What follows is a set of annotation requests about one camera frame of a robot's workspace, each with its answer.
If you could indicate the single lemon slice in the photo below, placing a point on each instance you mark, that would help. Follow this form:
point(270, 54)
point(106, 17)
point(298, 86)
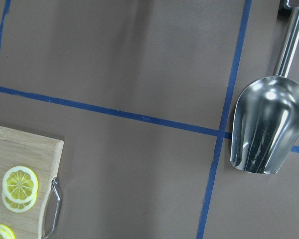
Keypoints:
point(6, 232)

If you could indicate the wooden cutting board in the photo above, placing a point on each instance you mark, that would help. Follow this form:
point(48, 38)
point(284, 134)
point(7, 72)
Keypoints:
point(40, 154)

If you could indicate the silver metal scoop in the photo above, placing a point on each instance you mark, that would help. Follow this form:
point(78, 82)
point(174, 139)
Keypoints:
point(266, 117)

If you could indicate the metal cutting board handle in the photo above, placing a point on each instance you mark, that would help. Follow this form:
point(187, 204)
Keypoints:
point(55, 204)

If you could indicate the lower lemon slice of pair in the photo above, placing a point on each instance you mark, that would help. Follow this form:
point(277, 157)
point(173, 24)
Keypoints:
point(17, 207)

